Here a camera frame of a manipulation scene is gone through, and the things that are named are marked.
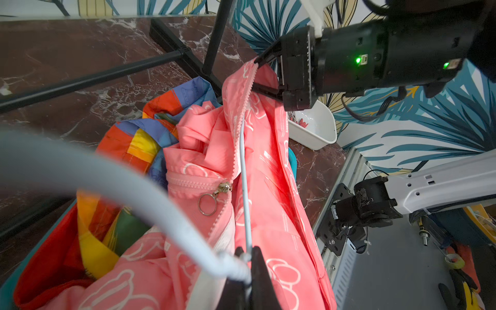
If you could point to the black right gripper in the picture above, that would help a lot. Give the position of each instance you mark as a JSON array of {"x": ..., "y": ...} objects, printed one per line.
[{"x": 410, "y": 43}]

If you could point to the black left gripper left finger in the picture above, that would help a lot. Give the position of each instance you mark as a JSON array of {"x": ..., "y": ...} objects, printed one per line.
[{"x": 233, "y": 296}]

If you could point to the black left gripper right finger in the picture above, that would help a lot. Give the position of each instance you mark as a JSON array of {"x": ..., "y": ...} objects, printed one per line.
[{"x": 263, "y": 296}]

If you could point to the pink hooded jacket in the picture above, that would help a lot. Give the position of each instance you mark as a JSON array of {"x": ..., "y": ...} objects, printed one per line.
[{"x": 227, "y": 159}]

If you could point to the rainbow striped jacket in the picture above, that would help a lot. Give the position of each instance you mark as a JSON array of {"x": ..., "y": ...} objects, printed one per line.
[{"x": 107, "y": 230}]

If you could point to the red rainbow kids jacket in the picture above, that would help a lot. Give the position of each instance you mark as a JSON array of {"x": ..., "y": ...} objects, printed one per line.
[{"x": 56, "y": 266}]

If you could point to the white wire hanger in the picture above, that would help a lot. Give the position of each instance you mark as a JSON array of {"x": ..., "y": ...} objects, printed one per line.
[{"x": 36, "y": 163}]

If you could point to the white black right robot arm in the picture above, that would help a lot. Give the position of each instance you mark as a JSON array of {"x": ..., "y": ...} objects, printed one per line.
[{"x": 380, "y": 200}]

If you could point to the white plastic tray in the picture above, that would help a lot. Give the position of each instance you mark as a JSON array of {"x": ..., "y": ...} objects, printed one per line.
[{"x": 313, "y": 128}]

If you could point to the teal plastic basket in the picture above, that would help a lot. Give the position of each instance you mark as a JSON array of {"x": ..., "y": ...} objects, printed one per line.
[{"x": 120, "y": 292}]

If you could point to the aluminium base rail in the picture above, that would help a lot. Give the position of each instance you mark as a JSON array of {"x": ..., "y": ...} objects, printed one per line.
[{"x": 334, "y": 225}]

